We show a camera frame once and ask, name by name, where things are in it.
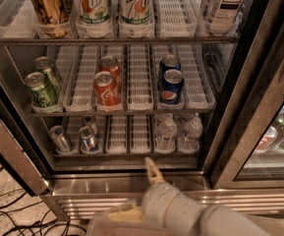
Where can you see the clear plastic bin right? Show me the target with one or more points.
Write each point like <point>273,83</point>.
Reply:
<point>273,226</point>

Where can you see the blue pepsi can front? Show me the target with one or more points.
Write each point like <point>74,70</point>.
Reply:
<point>172,84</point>

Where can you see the red coca cola can rear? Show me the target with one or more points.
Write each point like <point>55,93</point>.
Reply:
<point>111,64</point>

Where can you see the green soda can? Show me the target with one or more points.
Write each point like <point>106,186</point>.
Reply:
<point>46,66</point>
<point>42,92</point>

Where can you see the blue silver redbull can front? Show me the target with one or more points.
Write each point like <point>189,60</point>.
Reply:
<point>88,140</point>

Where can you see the blue pepsi can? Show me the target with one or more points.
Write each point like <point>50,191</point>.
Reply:
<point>168,62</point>
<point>172,84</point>

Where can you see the redbull can rear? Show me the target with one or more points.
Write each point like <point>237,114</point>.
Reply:
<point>91,122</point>

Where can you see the fridge glass door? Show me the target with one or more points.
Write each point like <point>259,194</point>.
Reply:
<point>239,165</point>

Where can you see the green soda can front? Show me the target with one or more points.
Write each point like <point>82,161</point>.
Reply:
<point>42,92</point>

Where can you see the clear water bottle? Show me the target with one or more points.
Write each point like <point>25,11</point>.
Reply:
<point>189,141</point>
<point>165,139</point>

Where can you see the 7up can left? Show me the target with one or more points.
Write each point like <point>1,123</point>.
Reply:
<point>93,12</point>

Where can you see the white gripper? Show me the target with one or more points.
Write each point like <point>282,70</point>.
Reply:
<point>157,200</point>

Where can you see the gold tall can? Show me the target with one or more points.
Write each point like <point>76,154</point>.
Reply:
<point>53,14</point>

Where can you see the green soda can rear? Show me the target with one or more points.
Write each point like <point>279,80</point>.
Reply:
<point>46,66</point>

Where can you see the clear water bottle right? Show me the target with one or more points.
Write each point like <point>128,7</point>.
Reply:
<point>189,141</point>

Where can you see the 7up can right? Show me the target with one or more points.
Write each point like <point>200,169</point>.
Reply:
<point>135,12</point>

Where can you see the red coca cola can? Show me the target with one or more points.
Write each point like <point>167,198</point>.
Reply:
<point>106,89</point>
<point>111,64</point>

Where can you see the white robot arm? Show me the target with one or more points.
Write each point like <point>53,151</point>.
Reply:
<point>166,206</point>

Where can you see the red coca cola can front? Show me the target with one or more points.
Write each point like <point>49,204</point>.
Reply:
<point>106,89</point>

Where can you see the wire shelf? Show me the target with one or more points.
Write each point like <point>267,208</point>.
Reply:
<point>118,41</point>
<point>121,112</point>

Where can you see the clear water bottle left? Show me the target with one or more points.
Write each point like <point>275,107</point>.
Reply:
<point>165,139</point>

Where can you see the blue pepsi can rear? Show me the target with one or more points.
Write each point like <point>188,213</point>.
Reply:
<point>168,62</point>

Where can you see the top wire shelf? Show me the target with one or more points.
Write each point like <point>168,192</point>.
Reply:
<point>118,41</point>

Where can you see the middle wire shelf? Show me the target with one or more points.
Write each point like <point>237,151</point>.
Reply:
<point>121,112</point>

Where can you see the red can behind door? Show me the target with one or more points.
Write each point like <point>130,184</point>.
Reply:
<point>267,140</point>

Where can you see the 7up can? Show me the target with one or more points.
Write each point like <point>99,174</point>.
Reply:
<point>93,12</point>
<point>135,12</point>

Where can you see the teas tea bottle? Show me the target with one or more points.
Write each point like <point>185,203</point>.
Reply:
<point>219,16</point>

